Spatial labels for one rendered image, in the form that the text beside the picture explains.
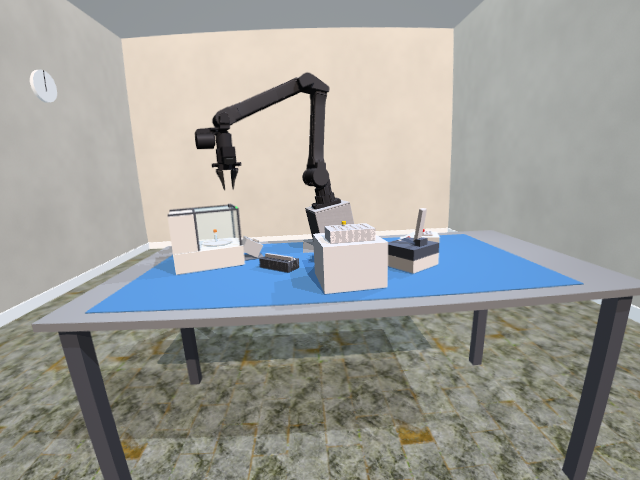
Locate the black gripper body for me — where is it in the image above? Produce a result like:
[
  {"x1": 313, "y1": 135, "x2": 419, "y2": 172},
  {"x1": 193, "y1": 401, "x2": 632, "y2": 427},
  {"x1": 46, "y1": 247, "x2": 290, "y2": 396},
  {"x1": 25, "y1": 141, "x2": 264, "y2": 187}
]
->
[{"x1": 211, "y1": 162, "x2": 241, "y2": 171}]

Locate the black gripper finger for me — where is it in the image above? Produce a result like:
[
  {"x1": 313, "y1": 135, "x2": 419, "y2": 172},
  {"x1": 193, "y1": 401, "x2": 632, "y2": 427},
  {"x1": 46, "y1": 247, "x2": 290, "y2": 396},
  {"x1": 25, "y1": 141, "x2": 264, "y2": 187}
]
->
[
  {"x1": 216, "y1": 170, "x2": 225, "y2": 190},
  {"x1": 230, "y1": 169, "x2": 238, "y2": 190}
]

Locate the white block with round holes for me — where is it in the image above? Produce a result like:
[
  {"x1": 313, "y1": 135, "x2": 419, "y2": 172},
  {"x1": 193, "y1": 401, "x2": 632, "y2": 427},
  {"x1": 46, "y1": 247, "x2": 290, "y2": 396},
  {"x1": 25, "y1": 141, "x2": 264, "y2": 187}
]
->
[{"x1": 400, "y1": 231, "x2": 440, "y2": 243}]

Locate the blue bench mat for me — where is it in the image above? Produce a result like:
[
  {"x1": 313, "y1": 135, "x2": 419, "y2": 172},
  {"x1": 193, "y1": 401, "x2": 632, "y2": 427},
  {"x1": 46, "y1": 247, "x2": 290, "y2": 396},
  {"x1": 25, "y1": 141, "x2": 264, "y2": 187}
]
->
[{"x1": 85, "y1": 234, "x2": 582, "y2": 313}]

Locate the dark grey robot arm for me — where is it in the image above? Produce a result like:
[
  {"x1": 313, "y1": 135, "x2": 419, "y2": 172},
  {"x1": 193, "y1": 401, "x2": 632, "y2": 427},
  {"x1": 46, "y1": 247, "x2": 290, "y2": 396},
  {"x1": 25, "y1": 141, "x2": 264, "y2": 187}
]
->
[{"x1": 195, "y1": 72, "x2": 341, "y2": 210}]

